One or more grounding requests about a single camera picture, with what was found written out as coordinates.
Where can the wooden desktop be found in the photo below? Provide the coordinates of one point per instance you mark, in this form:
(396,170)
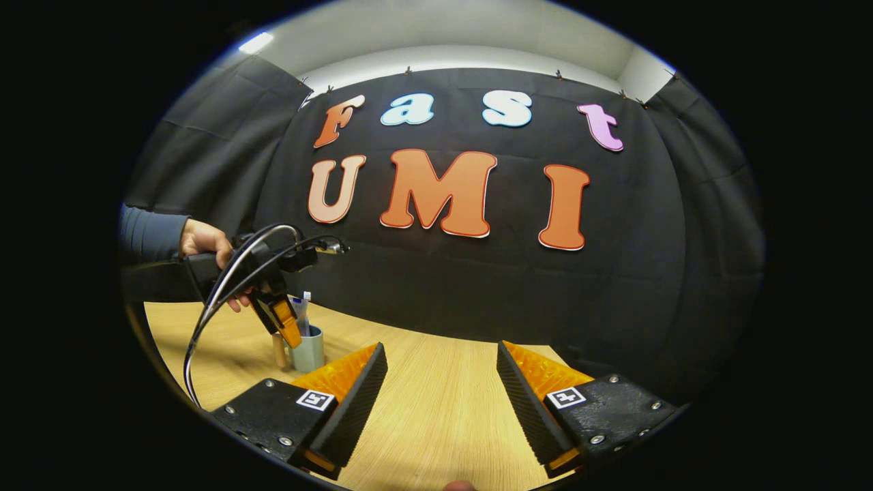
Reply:
(436,423)

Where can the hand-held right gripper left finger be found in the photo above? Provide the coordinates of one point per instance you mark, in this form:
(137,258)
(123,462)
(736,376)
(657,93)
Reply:
(354,409)

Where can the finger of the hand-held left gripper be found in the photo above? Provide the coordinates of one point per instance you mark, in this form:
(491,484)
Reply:
(267,315)
(290,327)

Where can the ceiling light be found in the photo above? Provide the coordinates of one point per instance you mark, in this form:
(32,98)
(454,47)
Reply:
(256,42)

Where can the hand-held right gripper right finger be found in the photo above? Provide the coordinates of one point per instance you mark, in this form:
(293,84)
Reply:
(528,409)

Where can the white toothbrush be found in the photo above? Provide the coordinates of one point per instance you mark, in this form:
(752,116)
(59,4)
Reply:
(307,297)

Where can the white toothpaste tube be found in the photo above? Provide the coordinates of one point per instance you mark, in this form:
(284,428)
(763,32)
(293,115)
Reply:
(297,307)

